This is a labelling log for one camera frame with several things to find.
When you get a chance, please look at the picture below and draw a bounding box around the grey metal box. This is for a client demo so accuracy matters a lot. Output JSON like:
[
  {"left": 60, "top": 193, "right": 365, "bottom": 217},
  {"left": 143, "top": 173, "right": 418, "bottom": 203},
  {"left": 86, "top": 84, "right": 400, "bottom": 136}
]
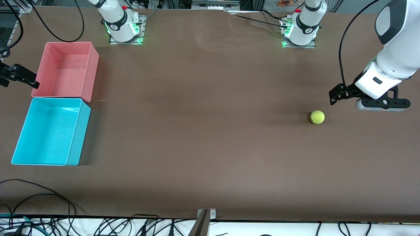
[{"left": 191, "top": 0, "right": 240, "bottom": 10}]

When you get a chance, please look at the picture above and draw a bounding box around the pink plastic bin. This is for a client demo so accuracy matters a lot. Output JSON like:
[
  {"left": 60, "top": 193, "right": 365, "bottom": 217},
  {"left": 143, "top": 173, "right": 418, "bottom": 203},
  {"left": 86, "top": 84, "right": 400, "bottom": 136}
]
[{"left": 31, "top": 41, "right": 99, "bottom": 103}]

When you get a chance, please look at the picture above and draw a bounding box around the aluminium frame profile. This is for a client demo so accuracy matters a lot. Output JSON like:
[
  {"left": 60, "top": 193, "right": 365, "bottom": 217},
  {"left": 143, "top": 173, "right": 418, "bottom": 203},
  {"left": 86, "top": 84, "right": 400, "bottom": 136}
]
[{"left": 0, "top": 0, "right": 45, "bottom": 14}]

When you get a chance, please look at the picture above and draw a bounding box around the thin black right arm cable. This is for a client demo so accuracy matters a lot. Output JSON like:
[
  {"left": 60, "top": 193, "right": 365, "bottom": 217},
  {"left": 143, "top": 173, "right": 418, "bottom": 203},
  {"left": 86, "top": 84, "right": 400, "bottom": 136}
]
[{"left": 3, "top": 0, "right": 23, "bottom": 50}]

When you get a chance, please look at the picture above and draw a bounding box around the yellow tennis ball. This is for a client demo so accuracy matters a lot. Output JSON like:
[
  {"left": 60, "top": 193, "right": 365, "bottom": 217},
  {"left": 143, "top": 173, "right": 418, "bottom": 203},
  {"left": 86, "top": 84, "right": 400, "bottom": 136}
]
[{"left": 310, "top": 110, "right": 325, "bottom": 124}]

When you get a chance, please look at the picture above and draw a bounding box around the long black looping table cable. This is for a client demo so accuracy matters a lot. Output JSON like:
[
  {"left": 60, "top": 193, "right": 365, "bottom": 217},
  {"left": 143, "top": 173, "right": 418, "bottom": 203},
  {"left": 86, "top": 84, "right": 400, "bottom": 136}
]
[{"left": 0, "top": 179, "right": 76, "bottom": 219}]

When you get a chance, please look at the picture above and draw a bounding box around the black base signal cable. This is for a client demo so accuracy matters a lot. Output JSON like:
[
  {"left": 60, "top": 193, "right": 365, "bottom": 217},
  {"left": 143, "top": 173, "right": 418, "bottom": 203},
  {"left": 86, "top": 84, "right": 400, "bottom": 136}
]
[{"left": 261, "top": 9, "right": 286, "bottom": 22}]

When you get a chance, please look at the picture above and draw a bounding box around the silver metal bracket plate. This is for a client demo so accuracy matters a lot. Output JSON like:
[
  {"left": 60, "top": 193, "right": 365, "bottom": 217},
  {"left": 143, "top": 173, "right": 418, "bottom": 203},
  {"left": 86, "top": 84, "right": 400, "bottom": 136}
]
[{"left": 197, "top": 208, "right": 216, "bottom": 220}]

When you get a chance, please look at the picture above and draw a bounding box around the teal floor cable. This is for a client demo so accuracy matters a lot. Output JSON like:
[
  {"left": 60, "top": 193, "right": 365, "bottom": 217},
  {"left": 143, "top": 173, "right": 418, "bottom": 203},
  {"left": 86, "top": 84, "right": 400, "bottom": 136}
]
[{"left": 0, "top": 214, "right": 45, "bottom": 230}]

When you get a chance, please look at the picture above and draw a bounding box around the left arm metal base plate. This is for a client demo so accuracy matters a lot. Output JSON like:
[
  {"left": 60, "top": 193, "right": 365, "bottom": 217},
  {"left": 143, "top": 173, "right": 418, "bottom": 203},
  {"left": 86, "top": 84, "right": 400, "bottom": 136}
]
[{"left": 281, "top": 18, "right": 317, "bottom": 49}]

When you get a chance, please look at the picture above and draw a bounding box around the blue plastic bin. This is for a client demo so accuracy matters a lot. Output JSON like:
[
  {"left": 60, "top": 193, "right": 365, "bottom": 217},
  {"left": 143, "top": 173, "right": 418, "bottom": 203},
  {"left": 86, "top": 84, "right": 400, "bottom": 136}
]
[{"left": 11, "top": 97, "right": 92, "bottom": 166}]

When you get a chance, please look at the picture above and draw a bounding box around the grey metal bar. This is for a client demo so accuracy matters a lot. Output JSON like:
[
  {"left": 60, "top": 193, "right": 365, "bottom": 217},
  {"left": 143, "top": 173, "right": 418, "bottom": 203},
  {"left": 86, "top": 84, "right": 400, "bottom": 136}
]
[{"left": 188, "top": 210, "right": 211, "bottom": 236}]

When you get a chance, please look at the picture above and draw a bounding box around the black base power cable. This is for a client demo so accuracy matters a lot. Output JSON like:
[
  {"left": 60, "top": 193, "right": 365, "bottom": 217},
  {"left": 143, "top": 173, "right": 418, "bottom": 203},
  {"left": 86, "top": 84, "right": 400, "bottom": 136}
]
[{"left": 226, "top": 12, "right": 291, "bottom": 30}]

